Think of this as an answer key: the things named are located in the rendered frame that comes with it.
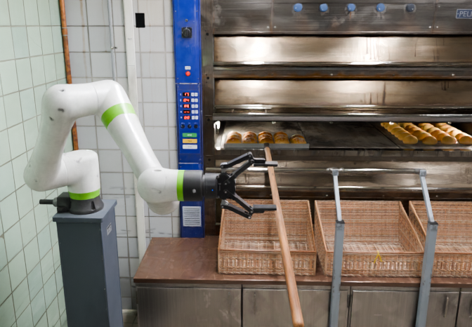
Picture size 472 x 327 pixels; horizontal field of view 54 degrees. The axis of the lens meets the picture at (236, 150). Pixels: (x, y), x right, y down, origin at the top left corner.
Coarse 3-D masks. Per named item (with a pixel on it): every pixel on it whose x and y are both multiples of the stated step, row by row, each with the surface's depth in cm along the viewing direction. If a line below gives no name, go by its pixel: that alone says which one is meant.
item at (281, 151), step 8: (216, 152) 294; (224, 152) 294; (232, 152) 294; (240, 152) 294; (256, 152) 294; (264, 152) 293; (272, 152) 293; (280, 152) 293; (288, 152) 293; (296, 152) 293; (304, 152) 293; (312, 152) 293; (320, 152) 292; (328, 152) 292; (336, 152) 292; (344, 152) 292; (352, 152) 292; (360, 152) 292; (368, 152) 291; (376, 152) 291; (384, 152) 291; (392, 152) 291; (400, 152) 291; (408, 152) 291; (416, 152) 291; (424, 152) 290; (432, 152) 290; (440, 152) 290; (448, 152) 290; (456, 152) 290; (464, 152) 290
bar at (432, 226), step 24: (216, 168) 258; (264, 168) 257; (288, 168) 257; (312, 168) 257; (336, 168) 257; (360, 168) 256; (384, 168) 256; (408, 168) 256; (336, 192) 251; (336, 216) 246; (432, 216) 243; (336, 240) 243; (432, 240) 241; (336, 264) 246; (432, 264) 245; (336, 288) 250; (336, 312) 254
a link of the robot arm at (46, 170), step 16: (48, 96) 147; (64, 96) 147; (80, 96) 151; (96, 96) 155; (48, 112) 148; (64, 112) 148; (80, 112) 152; (48, 128) 154; (64, 128) 155; (48, 144) 160; (64, 144) 164; (32, 160) 168; (48, 160) 166; (32, 176) 172; (48, 176) 172; (64, 176) 179
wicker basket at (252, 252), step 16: (288, 208) 298; (304, 208) 298; (224, 224) 300; (240, 224) 299; (256, 224) 299; (272, 224) 298; (288, 224) 298; (304, 224) 298; (224, 240) 300; (240, 240) 300; (256, 240) 299; (272, 240) 299; (288, 240) 298; (304, 240) 298; (224, 256) 260; (256, 256) 259; (272, 256) 258; (304, 256) 280; (224, 272) 262; (240, 272) 261; (256, 272) 261; (272, 272) 261; (304, 272) 260
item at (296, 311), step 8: (272, 168) 247; (272, 176) 235; (272, 184) 225; (272, 192) 216; (280, 208) 197; (280, 216) 189; (280, 224) 182; (280, 232) 175; (280, 240) 170; (288, 248) 164; (288, 256) 158; (288, 264) 153; (288, 272) 148; (288, 280) 144; (288, 288) 141; (296, 288) 141; (296, 296) 136; (296, 304) 132; (296, 312) 128; (296, 320) 125
